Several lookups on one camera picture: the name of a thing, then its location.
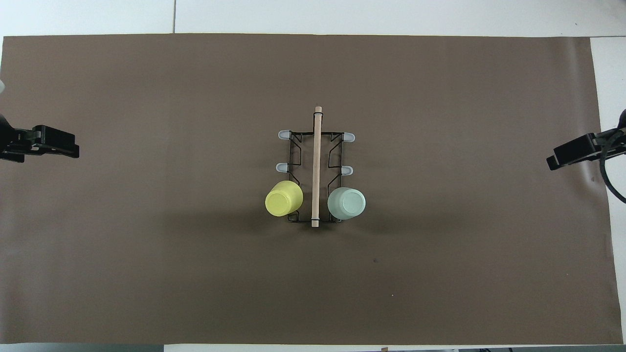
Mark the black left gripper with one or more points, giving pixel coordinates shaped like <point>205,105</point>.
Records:
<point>17,144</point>

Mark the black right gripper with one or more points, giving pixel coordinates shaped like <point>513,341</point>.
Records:
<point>614,142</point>

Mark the pale green plastic cup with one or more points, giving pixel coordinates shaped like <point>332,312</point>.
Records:
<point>347,204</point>

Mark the yellow plastic cup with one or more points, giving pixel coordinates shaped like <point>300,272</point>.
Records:
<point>282,199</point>

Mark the brown table mat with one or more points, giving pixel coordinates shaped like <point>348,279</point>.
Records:
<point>195,269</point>

